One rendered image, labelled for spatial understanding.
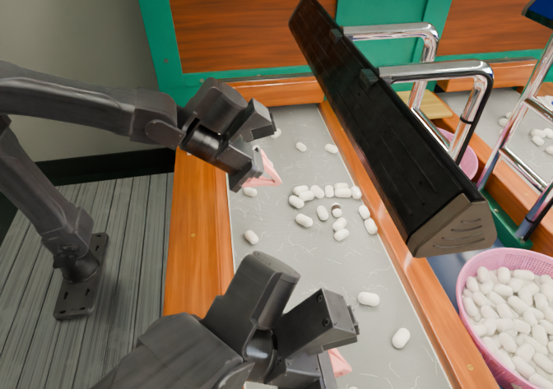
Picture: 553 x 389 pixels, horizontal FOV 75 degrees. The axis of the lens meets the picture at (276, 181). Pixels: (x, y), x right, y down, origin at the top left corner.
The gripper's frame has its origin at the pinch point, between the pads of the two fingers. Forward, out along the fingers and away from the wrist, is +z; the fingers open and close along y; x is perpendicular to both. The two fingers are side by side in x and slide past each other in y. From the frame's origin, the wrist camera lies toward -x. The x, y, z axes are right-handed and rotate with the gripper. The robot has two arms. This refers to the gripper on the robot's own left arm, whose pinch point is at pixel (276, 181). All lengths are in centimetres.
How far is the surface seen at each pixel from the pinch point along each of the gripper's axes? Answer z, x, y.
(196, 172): -6.8, 17.5, 15.9
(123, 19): -33, 35, 119
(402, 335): 17.7, -3.2, -28.5
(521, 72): 62, -52, 39
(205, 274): -5.5, 16.3, -12.8
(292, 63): 7.1, -10.1, 45.9
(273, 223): 6.8, 8.9, -0.6
